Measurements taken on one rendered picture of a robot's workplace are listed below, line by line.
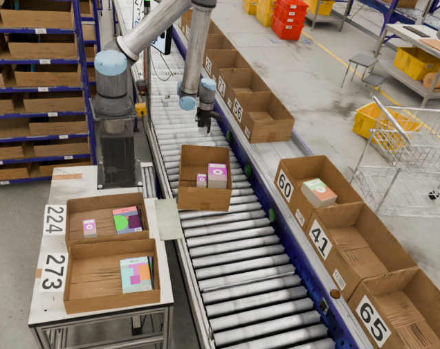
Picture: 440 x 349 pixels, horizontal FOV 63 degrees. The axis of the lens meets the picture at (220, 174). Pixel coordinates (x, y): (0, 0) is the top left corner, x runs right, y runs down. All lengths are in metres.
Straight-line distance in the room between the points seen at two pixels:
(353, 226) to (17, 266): 2.19
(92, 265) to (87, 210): 0.36
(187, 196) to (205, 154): 0.40
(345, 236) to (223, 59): 2.04
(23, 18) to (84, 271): 1.65
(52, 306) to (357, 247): 1.40
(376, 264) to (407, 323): 0.29
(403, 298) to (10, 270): 2.38
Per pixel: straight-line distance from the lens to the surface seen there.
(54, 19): 2.70
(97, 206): 2.04
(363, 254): 1.91
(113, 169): 2.13
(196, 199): 1.98
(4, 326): 2.66
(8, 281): 2.84
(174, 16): 1.93
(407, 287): 1.83
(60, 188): 2.23
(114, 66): 1.84
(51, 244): 1.95
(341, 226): 1.97
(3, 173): 3.35
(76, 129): 3.05
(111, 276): 1.76
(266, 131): 2.38
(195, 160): 2.30
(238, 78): 3.03
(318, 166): 2.19
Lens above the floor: 2.19
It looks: 39 degrees down
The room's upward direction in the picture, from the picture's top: 8 degrees clockwise
